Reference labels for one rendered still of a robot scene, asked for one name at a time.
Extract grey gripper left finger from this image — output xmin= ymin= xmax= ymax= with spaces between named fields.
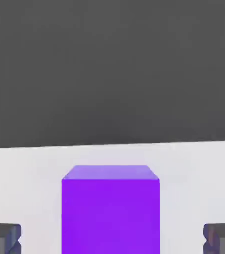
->
xmin=0 ymin=223 xmax=23 ymax=254

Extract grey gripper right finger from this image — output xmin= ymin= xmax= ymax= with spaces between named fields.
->
xmin=203 ymin=223 xmax=225 ymax=254

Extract small purple cube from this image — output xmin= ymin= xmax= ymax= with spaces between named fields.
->
xmin=61 ymin=164 xmax=160 ymax=254

